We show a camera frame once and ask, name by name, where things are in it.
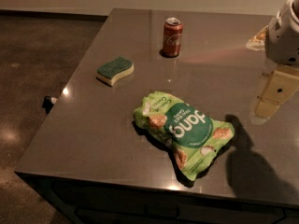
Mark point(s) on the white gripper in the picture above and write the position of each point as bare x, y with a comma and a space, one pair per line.
282, 39

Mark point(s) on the green rice chip bag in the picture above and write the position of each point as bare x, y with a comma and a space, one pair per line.
194, 138

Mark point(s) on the red coke can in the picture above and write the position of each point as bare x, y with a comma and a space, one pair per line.
172, 37

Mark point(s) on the green and yellow sponge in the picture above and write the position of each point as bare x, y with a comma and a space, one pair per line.
115, 70

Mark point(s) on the black knob at table side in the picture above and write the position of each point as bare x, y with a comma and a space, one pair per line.
48, 103

